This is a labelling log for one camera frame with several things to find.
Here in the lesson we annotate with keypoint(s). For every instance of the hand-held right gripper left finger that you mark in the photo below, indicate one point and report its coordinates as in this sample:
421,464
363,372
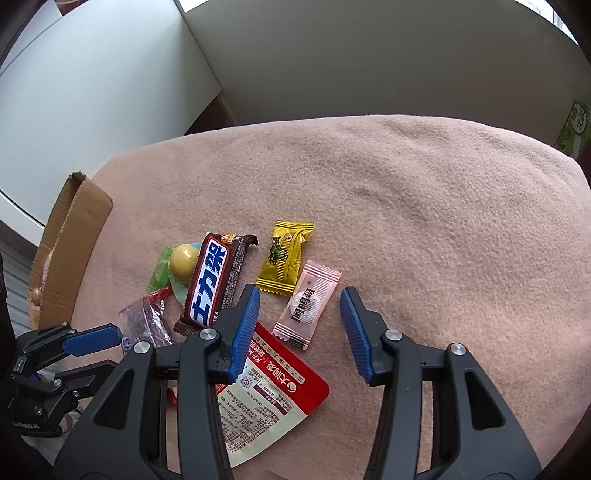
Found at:
244,332

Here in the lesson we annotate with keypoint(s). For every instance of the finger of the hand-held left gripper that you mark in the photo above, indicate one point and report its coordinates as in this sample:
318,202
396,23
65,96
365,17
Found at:
83,374
92,339

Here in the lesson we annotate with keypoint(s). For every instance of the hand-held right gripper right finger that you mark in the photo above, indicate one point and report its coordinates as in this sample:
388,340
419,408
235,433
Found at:
358,337

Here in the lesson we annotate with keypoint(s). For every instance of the clear dried plum packet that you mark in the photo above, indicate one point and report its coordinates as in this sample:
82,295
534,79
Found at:
147,318

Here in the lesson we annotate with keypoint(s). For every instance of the brown chocolate bar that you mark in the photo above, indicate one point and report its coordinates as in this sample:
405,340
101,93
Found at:
212,281

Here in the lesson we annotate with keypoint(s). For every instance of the pink candy packet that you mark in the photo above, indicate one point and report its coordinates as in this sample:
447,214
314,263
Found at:
309,300

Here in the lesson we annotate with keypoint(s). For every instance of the large red white snack packet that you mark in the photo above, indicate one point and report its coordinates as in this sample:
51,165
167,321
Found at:
263,406

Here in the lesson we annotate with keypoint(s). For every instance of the yellow candy packet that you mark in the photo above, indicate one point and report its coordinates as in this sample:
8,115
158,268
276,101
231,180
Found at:
281,258

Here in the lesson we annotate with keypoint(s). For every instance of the cardboard box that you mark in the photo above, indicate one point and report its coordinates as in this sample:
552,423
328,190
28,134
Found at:
69,258

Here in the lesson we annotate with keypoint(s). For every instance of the green jelly cup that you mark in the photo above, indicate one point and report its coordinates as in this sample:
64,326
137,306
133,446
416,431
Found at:
182,263

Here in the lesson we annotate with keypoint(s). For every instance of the grey ribbed panel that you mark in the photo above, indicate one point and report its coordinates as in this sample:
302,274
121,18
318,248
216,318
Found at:
21,263

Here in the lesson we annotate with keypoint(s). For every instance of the pink blanket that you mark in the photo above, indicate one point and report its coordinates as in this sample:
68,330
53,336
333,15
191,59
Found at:
369,207

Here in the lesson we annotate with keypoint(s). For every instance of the white cabinet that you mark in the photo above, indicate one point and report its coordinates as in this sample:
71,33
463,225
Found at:
115,115

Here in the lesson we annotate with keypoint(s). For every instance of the green printed carton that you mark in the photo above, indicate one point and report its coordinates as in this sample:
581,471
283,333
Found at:
575,131

